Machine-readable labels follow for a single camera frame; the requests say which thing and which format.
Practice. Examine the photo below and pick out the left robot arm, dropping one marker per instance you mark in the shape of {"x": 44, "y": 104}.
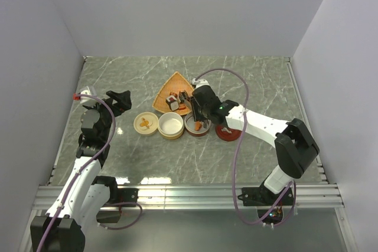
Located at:
{"x": 62, "y": 227}

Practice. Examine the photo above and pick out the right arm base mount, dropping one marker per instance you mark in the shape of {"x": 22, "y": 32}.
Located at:
{"x": 273, "y": 209}

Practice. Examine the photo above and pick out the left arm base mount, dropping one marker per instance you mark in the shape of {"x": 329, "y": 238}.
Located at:
{"x": 112, "y": 211}

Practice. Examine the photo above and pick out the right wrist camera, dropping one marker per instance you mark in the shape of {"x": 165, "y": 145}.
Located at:
{"x": 199, "y": 82}

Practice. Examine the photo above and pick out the sushi roll white centre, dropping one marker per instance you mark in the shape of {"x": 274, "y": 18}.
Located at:
{"x": 173, "y": 105}

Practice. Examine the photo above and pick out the sushi roll red centre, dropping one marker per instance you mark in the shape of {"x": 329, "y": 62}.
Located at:
{"x": 170, "y": 99}

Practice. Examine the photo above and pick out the metal tongs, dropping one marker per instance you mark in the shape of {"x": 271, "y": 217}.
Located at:
{"x": 190, "y": 104}

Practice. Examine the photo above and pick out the red lid with white handle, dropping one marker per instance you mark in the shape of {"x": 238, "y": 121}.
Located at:
{"x": 227, "y": 134}

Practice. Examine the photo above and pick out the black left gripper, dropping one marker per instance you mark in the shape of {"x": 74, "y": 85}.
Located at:
{"x": 123, "y": 100}

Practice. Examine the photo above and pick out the orange fried shrimp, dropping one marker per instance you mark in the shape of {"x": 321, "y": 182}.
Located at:
{"x": 197, "y": 126}

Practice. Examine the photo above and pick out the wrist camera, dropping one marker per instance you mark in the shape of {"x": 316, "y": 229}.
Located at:
{"x": 199, "y": 82}
{"x": 85, "y": 96}

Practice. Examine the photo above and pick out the sushi roll green centre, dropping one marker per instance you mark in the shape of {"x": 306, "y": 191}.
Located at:
{"x": 184, "y": 97}

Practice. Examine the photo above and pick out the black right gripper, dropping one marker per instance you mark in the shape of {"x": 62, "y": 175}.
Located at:
{"x": 196, "y": 116}

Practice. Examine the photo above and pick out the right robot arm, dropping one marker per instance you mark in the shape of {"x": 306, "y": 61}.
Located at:
{"x": 294, "y": 144}

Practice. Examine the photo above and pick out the aluminium front rail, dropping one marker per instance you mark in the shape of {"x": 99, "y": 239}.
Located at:
{"x": 219, "y": 196}

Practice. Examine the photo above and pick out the woven bamboo tray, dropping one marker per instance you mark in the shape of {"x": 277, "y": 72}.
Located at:
{"x": 176, "y": 83}

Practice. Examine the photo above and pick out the strawberry slice near bowls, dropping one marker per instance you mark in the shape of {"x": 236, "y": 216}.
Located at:
{"x": 182, "y": 107}

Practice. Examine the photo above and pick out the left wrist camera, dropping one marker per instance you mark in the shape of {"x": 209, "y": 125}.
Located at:
{"x": 85, "y": 96}

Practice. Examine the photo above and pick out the red bowl silver inside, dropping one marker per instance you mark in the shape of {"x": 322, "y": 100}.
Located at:
{"x": 189, "y": 125}

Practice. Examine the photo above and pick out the cream lid with orange handle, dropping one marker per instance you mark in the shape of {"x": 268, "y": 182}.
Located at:
{"x": 146, "y": 123}

